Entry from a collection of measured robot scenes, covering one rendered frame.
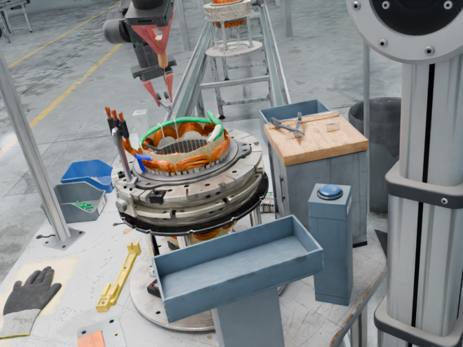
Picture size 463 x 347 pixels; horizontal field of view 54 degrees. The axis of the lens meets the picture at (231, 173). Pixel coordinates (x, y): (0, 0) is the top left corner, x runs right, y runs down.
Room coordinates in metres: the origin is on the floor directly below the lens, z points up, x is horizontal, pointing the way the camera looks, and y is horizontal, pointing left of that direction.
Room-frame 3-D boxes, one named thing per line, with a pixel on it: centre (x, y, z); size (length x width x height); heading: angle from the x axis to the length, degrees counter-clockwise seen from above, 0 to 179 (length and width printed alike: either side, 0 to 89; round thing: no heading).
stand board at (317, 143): (0.98, -0.20, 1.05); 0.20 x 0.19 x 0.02; 5
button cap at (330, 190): (0.75, -0.18, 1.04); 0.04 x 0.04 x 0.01
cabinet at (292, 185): (0.98, -0.20, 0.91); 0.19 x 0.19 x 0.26; 5
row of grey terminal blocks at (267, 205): (1.12, -0.10, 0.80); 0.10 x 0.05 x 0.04; 68
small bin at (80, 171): (1.45, 0.49, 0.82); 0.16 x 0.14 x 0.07; 86
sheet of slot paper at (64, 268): (0.89, 0.54, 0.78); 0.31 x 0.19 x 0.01; 174
